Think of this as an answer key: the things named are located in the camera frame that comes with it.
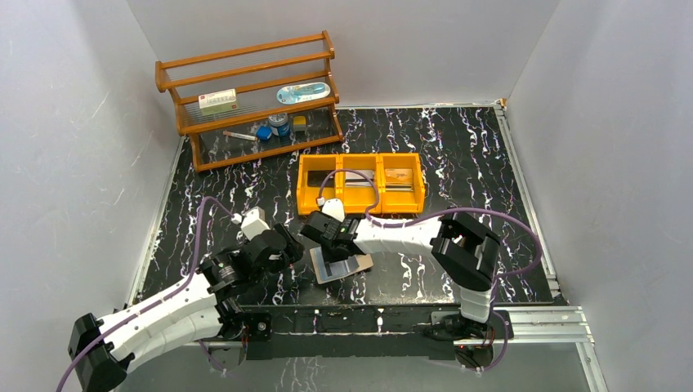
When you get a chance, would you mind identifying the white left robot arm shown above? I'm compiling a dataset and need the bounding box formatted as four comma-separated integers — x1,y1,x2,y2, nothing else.
68,207,305,391

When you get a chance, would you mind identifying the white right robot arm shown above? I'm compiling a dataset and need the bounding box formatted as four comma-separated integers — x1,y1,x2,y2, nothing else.
301,209,500,341

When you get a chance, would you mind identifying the silver credit card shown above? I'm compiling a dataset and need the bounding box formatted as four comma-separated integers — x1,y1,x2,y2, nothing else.
344,169,376,188

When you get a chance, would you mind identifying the black credit card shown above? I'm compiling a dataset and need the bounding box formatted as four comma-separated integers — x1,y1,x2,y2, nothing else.
306,170,334,188

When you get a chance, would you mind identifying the gold credit card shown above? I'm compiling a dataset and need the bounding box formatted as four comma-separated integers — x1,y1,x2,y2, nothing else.
384,168,414,192

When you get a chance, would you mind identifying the yellow three-compartment plastic bin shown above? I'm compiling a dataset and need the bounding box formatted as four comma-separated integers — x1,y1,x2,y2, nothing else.
296,153,426,216

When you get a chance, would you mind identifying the white tube stick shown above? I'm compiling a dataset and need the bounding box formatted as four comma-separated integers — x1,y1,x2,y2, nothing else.
222,131,257,141

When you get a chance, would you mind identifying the blue small container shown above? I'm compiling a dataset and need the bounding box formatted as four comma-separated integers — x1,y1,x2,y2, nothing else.
256,126,273,141

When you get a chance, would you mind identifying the yellow small box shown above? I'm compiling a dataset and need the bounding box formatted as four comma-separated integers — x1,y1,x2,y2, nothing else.
292,115,307,132

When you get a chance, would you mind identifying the round silver tin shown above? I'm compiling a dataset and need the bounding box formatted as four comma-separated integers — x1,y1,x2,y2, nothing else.
267,113,290,136

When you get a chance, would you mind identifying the wooden shelf rack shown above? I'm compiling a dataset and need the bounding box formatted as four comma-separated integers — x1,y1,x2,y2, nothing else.
154,30,344,173

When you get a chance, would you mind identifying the oval blue blister pack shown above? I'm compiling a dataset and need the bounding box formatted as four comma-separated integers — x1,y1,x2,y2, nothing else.
276,82,331,105

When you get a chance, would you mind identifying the white medicine box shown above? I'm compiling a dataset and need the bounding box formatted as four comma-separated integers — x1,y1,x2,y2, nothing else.
198,88,238,116

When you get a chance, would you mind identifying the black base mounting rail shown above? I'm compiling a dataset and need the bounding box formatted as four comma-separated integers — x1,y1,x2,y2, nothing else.
190,304,514,363

